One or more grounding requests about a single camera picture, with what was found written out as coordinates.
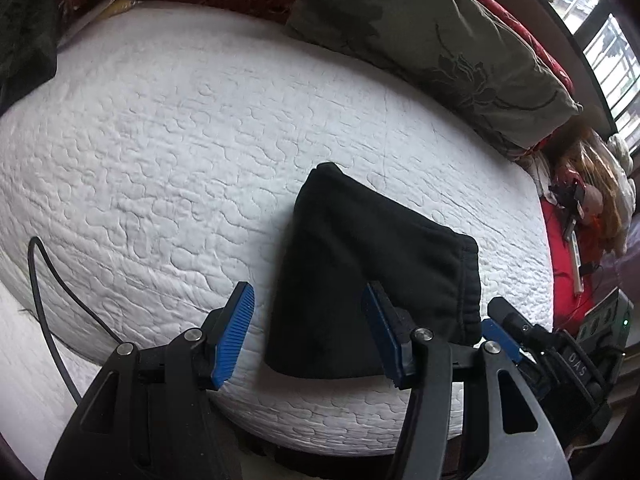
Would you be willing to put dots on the doll with brown hair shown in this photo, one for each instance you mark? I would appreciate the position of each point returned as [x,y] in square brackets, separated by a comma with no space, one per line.
[599,170]

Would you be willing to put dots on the dark green garment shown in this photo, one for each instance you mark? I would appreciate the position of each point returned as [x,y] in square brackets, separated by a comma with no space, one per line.
[29,39]

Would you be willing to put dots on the white quilted mattress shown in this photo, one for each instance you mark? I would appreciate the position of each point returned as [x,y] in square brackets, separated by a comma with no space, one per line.
[160,166]

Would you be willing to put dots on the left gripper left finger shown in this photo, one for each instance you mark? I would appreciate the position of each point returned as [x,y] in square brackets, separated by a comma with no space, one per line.
[225,330]

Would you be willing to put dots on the grey floral pillow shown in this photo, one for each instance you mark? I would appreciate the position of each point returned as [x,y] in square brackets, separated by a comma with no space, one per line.
[457,51]

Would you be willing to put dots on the black pants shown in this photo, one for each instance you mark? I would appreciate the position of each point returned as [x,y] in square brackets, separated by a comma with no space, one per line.
[342,237]

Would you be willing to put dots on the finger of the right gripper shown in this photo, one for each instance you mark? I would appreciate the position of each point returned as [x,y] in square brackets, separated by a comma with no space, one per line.
[492,331]
[516,325]

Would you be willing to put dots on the window with bars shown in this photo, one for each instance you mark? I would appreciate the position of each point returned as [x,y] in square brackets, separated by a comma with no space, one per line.
[612,55]

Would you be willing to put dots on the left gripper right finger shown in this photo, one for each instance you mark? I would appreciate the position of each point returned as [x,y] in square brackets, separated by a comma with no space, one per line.
[391,330]

